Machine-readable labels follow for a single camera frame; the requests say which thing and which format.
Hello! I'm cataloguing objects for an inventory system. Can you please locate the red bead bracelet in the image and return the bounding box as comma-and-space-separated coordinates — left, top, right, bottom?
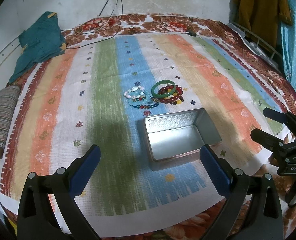
157, 84, 185, 106

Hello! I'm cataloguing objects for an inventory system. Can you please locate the green jade bangle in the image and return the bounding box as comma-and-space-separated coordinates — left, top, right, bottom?
151, 80, 177, 99

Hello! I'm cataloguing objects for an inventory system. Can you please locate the light blue bead bracelet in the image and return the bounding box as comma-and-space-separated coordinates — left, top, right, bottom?
126, 92, 155, 108

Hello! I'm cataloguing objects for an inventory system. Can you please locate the multicolour glass bead bracelet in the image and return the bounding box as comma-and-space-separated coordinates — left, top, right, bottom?
135, 97, 161, 110

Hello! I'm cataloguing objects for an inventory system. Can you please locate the white stone bead bracelet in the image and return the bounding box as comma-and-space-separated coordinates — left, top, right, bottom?
123, 86, 146, 100

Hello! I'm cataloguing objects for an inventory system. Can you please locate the brown floral blanket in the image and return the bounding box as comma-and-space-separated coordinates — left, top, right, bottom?
0, 13, 296, 240

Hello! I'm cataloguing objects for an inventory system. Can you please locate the silver metal tin box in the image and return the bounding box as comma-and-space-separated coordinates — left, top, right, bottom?
143, 108, 222, 171

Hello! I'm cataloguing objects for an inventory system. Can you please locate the mustard brown hanging garment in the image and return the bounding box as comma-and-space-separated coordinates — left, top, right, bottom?
233, 0, 292, 47

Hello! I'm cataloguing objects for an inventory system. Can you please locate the striped folded fabric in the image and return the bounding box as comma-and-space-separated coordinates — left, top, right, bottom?
0, 85, 21, 159

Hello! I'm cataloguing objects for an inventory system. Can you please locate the black plug on blanket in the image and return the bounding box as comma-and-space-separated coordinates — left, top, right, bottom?
185, 29, 197, 37

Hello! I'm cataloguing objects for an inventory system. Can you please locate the striped colourful bed sheet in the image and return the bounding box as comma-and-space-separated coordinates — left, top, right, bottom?
0, 33, 292, 238

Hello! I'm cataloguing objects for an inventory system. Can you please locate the teal quilted cloth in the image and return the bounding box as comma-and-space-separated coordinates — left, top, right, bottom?
9, 11, 66, 83

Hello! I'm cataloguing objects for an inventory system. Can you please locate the white wire rack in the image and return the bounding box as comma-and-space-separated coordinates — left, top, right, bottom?
228, 22, 282, 73

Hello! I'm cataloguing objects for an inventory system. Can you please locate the white charging cable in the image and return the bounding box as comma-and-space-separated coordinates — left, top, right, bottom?
73, 0, 121, 34

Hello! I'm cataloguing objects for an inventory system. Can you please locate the black power cable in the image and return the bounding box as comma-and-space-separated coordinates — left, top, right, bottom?
60, 0, 125, 50

